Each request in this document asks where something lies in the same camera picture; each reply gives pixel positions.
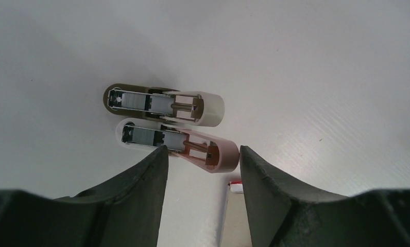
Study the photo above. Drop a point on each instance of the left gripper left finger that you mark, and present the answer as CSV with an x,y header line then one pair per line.
x,y
125,210

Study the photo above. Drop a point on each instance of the pink white stapler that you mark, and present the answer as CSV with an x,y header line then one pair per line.
x,y
210,153

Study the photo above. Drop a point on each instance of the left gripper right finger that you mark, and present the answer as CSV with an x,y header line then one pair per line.
x,y
285,211

